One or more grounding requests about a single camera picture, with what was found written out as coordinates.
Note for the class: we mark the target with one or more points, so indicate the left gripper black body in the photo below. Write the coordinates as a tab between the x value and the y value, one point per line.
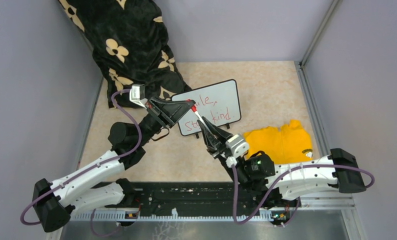
161	115

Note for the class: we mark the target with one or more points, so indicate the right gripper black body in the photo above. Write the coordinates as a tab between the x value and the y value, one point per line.
221	148

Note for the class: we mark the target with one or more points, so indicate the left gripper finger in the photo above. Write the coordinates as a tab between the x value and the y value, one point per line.
161	103
172	115

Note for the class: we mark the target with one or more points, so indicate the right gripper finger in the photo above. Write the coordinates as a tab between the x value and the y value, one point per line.
212	130
210	140

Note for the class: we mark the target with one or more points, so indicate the red white marker pen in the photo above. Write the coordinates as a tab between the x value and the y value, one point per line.
199	116

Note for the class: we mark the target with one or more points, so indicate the white whiteboard black frame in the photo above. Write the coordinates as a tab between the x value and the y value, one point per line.
218	102

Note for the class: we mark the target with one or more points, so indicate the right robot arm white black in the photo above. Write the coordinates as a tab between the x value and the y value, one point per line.
336	171

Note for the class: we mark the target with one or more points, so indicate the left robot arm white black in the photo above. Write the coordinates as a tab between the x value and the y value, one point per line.
56	202

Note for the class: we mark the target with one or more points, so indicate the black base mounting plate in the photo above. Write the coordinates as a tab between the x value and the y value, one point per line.
195	199

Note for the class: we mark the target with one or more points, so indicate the yellow folded garment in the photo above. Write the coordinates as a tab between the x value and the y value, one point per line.
287	144

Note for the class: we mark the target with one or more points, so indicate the black floral blanket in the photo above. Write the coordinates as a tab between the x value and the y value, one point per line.
130	46

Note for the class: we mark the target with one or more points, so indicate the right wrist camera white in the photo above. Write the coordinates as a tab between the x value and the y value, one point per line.
237	148

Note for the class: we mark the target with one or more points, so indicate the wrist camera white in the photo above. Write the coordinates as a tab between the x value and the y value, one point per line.
237	148
137	95

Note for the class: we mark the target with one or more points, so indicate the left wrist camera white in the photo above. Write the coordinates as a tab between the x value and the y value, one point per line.
137	95

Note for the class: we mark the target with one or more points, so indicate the aluminium frame rail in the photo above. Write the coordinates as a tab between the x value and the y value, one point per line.
313	202

